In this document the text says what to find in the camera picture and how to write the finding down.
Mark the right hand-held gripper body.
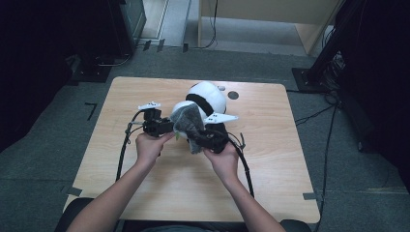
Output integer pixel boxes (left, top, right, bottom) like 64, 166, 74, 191
196, 112, 240, 155

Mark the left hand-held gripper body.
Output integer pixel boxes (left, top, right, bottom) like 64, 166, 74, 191
137, 101, 168, 138

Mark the grey fuzzy sock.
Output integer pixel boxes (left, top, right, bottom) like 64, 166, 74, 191
169, 103, 208, 156

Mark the panda plush toy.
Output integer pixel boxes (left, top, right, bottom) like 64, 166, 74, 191
169, 80, 228, 141

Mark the person's right hand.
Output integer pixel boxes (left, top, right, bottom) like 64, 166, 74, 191
202, 141, 241, 186

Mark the person's left hand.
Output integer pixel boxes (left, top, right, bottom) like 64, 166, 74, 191
134, 130, 177, 167

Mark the person's dark clothing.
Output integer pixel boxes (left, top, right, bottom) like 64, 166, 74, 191
119, 219, 259, 232

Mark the black cabinet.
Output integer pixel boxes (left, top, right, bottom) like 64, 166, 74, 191
107, 0, 148, 58

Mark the black chair armrest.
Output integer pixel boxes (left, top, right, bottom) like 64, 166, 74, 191
52, 196, 95, 232
279, 218, 312, 232

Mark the dark curtain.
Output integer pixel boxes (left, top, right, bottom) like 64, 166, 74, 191
0, 0, 112, 153
335, 0, 410, 194

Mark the black metal stand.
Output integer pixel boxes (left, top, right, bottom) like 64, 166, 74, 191
291, 0, 368, 95

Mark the light wooden furniture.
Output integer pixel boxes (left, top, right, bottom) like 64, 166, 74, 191
196, 0, 343, 56

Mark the left hand-held gripper black cable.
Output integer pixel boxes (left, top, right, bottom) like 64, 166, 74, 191
114, 109, 147, 184

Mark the hand-held gripper black cable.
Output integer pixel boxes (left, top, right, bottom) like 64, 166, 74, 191
114, 109, 147, 184
226, 130, 256, 199

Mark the right hand-held gripper black cable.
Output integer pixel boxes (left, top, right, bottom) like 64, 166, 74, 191
226, 130, 256, 199

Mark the black looped floor cable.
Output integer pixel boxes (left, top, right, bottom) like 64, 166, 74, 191
95, 52, 133, 68

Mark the black stand base plate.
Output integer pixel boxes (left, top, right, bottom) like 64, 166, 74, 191
71, 57, 114, 84

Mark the short black floor cable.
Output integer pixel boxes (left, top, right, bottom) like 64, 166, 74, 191
294, 103, 337, 127

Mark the black hanging cable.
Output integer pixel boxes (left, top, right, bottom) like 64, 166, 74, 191
192, 0, 220, 50

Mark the long black floor cable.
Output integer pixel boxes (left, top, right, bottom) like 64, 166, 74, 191
312, 104, 338, 232

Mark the tangled cable bundle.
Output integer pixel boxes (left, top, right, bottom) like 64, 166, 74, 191
320, 51, 347, 104

